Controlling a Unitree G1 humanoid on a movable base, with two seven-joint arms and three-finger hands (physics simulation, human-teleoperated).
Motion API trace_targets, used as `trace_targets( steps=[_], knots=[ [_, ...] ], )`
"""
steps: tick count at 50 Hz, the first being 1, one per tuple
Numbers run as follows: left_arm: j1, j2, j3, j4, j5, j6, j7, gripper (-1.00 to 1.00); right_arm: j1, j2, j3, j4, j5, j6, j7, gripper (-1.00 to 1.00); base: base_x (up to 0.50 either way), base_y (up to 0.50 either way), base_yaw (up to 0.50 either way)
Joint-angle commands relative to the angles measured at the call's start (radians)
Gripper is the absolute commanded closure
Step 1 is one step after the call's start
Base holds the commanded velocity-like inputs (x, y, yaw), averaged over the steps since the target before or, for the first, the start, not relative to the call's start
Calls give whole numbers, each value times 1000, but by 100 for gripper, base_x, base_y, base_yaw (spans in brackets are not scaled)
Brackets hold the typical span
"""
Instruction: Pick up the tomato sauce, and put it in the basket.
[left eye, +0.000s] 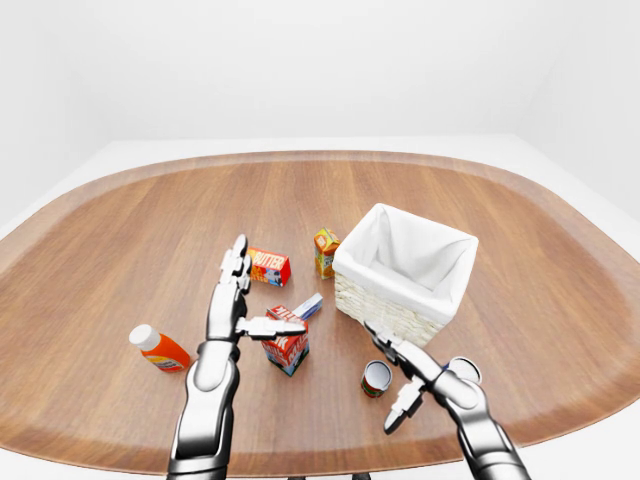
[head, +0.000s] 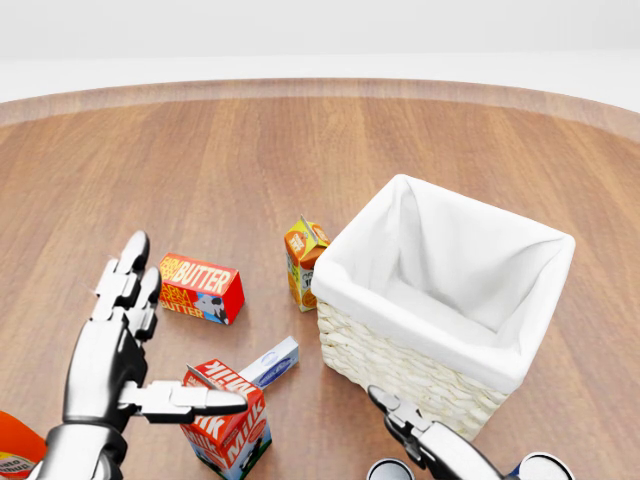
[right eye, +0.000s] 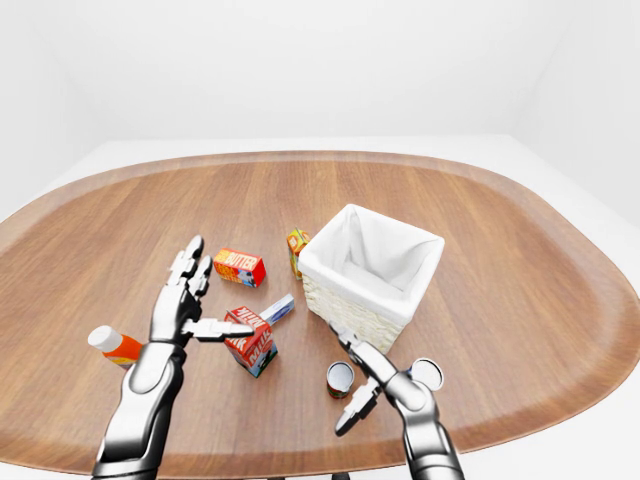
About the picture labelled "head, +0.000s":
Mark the red butter box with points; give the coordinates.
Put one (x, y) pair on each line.
(202, 287)

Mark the red milk carton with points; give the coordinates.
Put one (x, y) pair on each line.
(235, 440)

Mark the wicker basket with white liner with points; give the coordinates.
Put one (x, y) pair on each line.
(440, 280)

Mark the orange juice carton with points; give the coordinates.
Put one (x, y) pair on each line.
(300, 265)

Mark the round silver-topped tin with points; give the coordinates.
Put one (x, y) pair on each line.
(387, 471)
(545, 467)

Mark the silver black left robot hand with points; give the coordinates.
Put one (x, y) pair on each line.
(102, 370)

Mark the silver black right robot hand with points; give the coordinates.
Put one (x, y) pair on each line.
(445, 450)

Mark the red ketchup bottle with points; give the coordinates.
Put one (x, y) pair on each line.
(17, 442)

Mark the white blue cream cheese box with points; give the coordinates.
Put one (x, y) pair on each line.
(272, 367)

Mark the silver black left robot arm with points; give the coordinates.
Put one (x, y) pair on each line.
(75, 455)

